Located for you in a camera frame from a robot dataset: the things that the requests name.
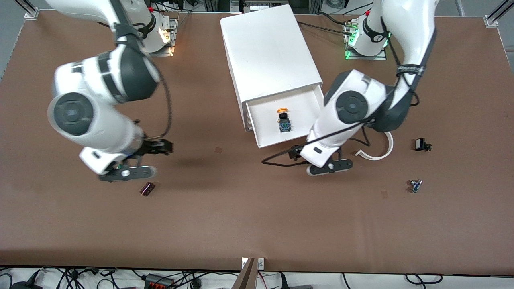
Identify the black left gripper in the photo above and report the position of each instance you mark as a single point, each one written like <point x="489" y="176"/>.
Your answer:
<point x="296" y="152"/>

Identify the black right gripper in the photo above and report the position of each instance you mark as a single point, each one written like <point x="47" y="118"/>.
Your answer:
<point x="153" y="147"/>

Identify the yellow push button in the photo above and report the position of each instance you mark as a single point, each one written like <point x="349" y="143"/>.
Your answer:
<point x="284" y="124"/>

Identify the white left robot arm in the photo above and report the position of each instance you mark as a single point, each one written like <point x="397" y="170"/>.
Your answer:
<point x="405" y="24"/>

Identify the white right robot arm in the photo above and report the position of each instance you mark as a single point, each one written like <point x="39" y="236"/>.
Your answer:
<point x="100" y="116"/>

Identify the white drawer cabinet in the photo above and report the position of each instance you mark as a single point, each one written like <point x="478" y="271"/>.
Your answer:
<point x="269" y="48"/>

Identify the dark red cylindrical capacitor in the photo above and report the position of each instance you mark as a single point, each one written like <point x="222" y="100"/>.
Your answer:
<point x="147" y="189"/>

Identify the white curved plastic piece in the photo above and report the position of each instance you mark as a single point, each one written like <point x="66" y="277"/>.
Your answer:
<point x="390" y="146"/>

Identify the small blue component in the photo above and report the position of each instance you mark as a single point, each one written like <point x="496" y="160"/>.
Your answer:
<point x="416" y="186"/>

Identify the small black component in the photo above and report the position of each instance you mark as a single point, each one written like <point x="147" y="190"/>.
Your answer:
<point x="420" y="144"/>

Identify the black plug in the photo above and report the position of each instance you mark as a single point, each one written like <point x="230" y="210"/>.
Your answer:
<point x="283" y="281"/>

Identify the wooden beam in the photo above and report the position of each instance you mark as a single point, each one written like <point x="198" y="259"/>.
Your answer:
<point x="245" y="279"/>

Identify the black orange power strip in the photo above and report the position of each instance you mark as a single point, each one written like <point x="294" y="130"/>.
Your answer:
<point x="158" y="283"/>

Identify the black power adapter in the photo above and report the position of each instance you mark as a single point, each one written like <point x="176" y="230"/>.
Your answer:
<point x="26" y="285"/>

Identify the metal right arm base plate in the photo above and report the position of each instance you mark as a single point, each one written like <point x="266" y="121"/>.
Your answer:
<point x="173" y="50"/>

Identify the small metal bracket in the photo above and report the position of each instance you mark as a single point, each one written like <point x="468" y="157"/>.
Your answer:
<point x="261" y="263"/>

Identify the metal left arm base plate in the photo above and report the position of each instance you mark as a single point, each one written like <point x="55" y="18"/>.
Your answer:
<point x="381" y="57"/>

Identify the aluminium frame bracket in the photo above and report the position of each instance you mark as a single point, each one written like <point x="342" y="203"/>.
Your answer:
<point x="496" y="18"/>
<point x="30" y="14"/>

